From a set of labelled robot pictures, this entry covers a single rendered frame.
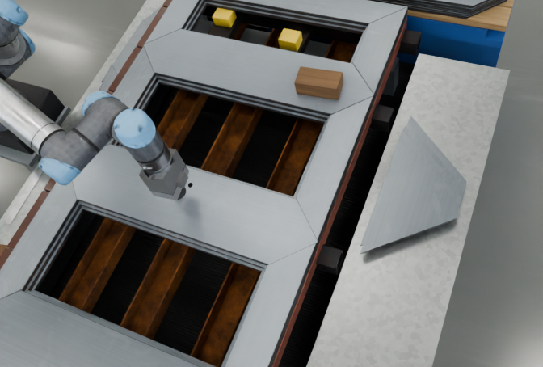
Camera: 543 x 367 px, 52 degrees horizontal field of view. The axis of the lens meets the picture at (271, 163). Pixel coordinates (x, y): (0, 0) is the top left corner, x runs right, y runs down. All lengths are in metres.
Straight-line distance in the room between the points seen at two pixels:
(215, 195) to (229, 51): 0.48
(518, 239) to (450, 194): 0.88
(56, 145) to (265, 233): 0.51
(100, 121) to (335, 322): 0.70
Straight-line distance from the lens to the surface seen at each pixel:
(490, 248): 2.28
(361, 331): 1.37
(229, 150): 1.70
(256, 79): 1.61
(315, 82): 1.51
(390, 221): 1.41
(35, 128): 1.28
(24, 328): 1.51
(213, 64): 1.69
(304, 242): 1.34
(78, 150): 1.24
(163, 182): 1.28
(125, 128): 1.17
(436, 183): 1.47
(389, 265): 1.41
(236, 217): 1.39
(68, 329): 1.45
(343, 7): 1.76
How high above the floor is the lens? 2.08
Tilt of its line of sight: 58 degrees down
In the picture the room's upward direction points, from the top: 18 degrees counter-clockwise
